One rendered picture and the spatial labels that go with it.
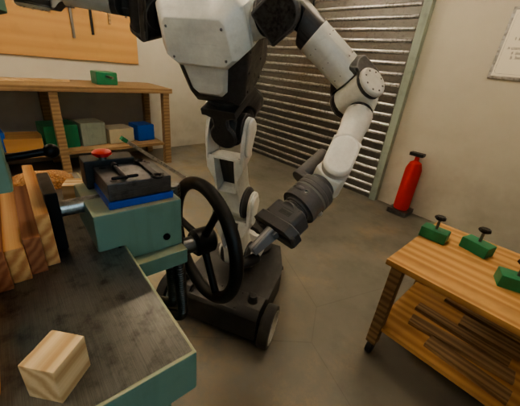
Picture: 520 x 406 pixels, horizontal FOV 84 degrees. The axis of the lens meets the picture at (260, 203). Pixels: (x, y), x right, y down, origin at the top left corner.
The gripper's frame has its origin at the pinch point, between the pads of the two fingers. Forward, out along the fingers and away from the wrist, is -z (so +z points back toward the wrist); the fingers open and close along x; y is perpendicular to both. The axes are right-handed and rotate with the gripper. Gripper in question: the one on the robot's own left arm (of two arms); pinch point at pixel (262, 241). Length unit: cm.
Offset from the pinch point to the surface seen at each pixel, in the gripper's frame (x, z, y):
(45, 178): 11.7, -21.1, 30.1
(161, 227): 3.6, -13.4, 16.0
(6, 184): 6.3, -23.9, 33.5
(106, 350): -14.2, -25.4, 20.5
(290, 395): 7, -18, -87
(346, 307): 23, 34, -116
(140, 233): 3.6, -16.4, 17.7
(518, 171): 1, 210, -145
